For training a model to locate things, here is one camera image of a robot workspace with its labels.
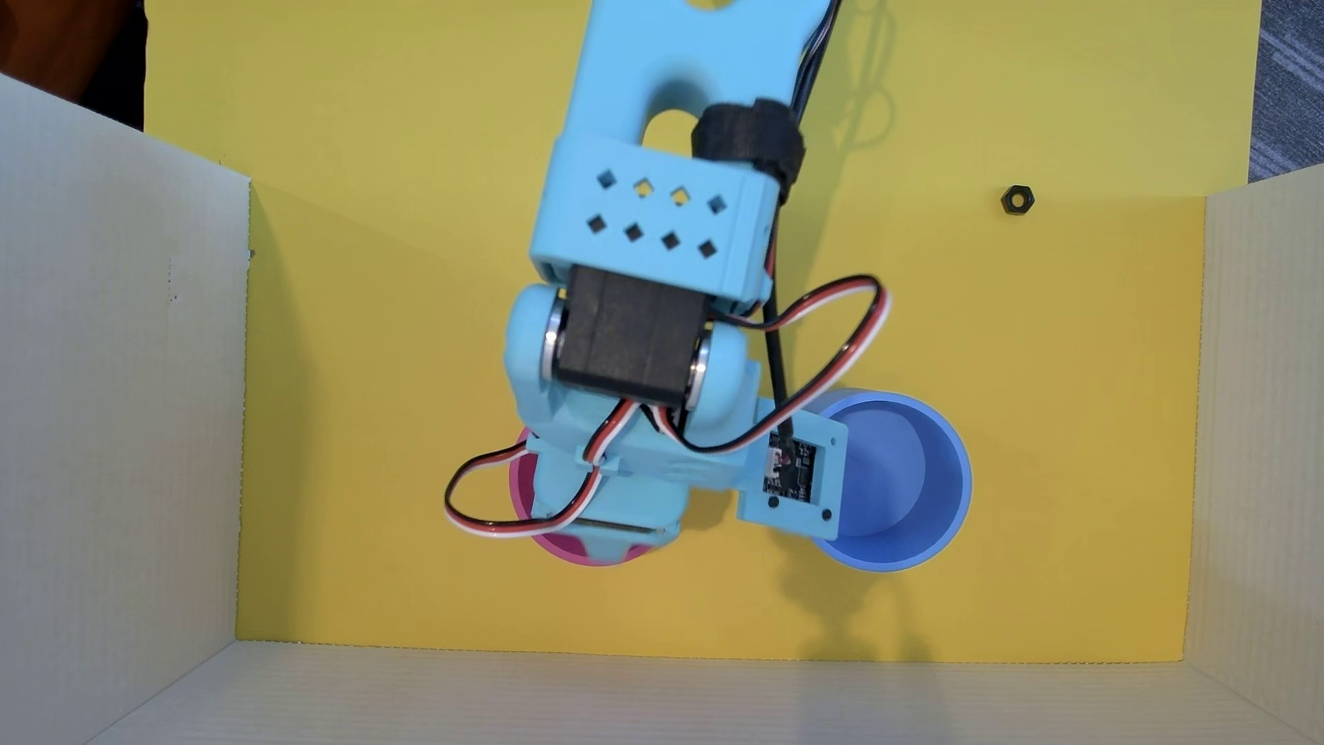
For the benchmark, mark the blue round cup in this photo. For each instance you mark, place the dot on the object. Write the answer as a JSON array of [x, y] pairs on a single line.
[[910, 476]]

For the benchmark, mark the pink round cup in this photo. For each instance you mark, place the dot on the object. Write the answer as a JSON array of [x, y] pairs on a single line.
[[564, 549]]

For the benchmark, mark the dark brown furniture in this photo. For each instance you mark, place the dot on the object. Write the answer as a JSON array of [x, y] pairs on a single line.
[[62, 41]]

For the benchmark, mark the black hex nut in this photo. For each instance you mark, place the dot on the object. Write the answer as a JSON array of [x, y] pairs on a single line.
[[1018, 200]]

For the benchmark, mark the light blue robot arm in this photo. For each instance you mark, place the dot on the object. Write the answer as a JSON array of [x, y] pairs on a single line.
[[652, 217]]

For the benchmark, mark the yellow paper mat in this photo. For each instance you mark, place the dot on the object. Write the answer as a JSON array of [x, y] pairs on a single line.
[[414, 310]]

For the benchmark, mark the white corrugated box walls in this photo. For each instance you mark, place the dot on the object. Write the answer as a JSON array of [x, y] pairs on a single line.
[[114, 414]]

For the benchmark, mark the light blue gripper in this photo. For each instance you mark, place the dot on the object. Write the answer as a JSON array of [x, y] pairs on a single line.
[[624, 512]]

